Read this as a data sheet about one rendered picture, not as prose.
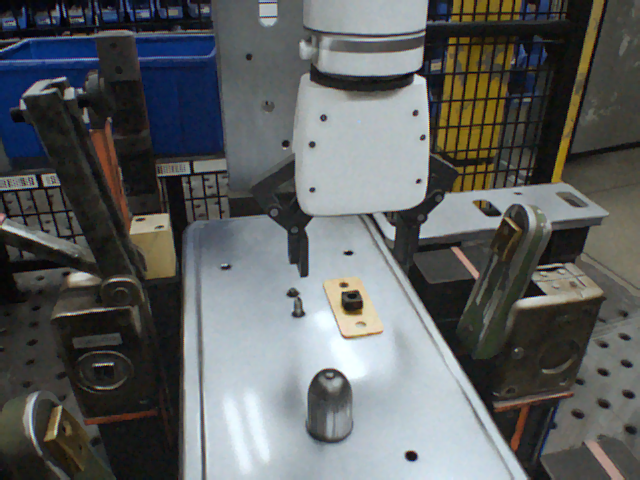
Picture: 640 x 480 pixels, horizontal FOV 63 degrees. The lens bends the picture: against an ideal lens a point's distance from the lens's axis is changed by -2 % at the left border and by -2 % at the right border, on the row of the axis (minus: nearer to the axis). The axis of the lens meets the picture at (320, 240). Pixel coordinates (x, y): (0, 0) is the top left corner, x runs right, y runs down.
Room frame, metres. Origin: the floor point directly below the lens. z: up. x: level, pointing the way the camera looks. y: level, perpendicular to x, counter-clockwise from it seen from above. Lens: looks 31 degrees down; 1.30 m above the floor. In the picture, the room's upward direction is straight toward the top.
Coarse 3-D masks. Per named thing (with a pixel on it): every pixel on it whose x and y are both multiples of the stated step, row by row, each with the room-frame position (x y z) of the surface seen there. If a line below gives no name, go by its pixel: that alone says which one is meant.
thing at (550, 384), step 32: (544, 288) 0.35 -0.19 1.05; (576, 288) 0.35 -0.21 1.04; (512, 320) 0.33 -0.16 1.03; (544, 320) 0.34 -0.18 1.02; (576, 320) 0.34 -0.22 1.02; (512, 352) 0.33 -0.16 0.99; (544, 352) 0.34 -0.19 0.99; (576, 352) 0.35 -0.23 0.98; (480, 384) 0.35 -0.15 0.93; (512, 384) 0.33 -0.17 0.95; (544, 384) 0.34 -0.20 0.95; (512, 416) 0.34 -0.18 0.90; (544, 416) 0.35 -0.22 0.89; (512, 448) 0.34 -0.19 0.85
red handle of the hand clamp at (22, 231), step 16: (0, 224) 0.32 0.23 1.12; (16, 224) 0.33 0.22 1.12; (0, 240) 0.32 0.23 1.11; (16, 240) 0.32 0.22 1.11; (32, 240) 0.33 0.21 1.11; (48, 240) 0.33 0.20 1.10; (64, 240) 0.34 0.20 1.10; (48, 256) 0.33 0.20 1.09; (64, 256) 0.33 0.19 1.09; (80, 256) 0.33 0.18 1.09; (96, 272) 0.34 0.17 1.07
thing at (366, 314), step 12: (324, 288) 0.41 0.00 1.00; (336, 288) 0.41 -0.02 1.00; (348, 288) 0.41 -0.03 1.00; (360, 288) 0.41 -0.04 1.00; (336, 300) 0.39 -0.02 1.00; (348, 300) 0.38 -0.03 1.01; (360, 300) 0.38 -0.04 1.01; (336, 312) 0.37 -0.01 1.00; (348, 312) 0.37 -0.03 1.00; (360, 312) 0.37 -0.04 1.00; (372, 312) 0.37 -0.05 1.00; (348, 324) 0.36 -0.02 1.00; (372, 324) 0.36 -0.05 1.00; (348, 336) 0.34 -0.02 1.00; (360, 336) 0.34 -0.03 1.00
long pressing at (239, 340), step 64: (192, 256) 0.47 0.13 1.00; (256, 256) 0.47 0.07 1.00; (320, 256) 0.47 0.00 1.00; (384, 256) 0.47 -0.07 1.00; (192, 320) 0.36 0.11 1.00; (256, 320) 0.37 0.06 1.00; (320, 320) 0.37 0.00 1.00; (384, 320) 0.37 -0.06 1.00; (192, 384) 0.29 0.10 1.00; (256, 384) 0.29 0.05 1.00; (384, 384) 0.29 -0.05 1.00; (448, 384) 0.29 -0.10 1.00; (192, 448) 0.23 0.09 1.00; (256, 448) 0.23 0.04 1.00; (320, 448) 0.23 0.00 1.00; (384, 448) 0.23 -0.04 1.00; (448, 448) 0.23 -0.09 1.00
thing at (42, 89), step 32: (32, 96) 0.32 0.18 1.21; (64, 96) 0.34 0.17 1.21; (96, 96) 0.34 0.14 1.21; (64, 128) 0.33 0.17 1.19; (64, 160) 0.33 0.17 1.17; (96, 160) 0.36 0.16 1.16; (64, 192) 0.32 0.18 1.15; (96, 192) 0.33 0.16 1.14; (96, 224) 0.33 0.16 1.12; (96, 256) 0.33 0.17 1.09; (128, 256) 0.36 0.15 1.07
